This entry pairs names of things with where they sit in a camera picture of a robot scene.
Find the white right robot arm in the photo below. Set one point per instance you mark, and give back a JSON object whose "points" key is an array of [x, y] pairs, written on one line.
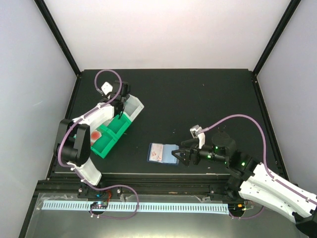
{"points": [[250, 180]]}

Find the black frame post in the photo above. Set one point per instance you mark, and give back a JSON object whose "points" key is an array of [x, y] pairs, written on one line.
{"points": [[46, 14], [283, 22]]}

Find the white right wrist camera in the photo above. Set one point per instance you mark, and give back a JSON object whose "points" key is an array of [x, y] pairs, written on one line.
{"points": [[196, 132]]}

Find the green end storage bin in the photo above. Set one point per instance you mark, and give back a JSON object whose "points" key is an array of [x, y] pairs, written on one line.
{"points": [[103, 145]]}

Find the black frame post right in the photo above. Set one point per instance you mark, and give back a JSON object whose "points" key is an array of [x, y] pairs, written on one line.
{"points": [[283, 22]]}

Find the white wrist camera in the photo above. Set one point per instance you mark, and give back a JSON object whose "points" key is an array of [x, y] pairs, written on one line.
{"points": [[106, 88], [196, 132]]}

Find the white slotted cable duct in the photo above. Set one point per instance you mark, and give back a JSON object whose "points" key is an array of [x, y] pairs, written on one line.
{"points": [[152, 207]]}

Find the green middle storage bin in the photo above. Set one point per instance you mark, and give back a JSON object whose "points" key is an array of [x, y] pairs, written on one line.
{"points": [[116, 127]]}

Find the white storage bin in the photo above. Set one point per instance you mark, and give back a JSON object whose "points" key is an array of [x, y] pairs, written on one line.
{"points": [[133, 107]]}

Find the navy blue card holder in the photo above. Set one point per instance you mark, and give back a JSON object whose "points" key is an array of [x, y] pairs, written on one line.
{"points": [[168, 158]]}

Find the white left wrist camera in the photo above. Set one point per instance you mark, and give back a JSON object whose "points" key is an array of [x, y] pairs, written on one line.
{"points": [[106, 88]]}

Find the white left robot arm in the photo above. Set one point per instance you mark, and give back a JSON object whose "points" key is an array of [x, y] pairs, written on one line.
{"points": [[73, 141]]}

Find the white pink VIP card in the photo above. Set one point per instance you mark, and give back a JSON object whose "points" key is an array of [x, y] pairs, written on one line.
{"points": [[156, 153]]}

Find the white red card in bin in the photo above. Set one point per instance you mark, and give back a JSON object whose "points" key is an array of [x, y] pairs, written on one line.
{"points": [[95, 135]]}

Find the black frame post left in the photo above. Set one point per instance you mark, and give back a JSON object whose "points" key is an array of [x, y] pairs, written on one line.
{"points": [[46, 14]]}

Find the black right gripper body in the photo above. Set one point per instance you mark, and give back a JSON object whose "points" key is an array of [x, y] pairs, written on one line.
{"points": [[197, 157]]}

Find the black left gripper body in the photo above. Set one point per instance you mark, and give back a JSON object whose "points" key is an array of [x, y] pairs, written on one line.
{"points": [[123, 101]]}

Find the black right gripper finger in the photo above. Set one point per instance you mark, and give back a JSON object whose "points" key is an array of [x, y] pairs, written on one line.
{"points": [[182, 155], [190, 142]]}

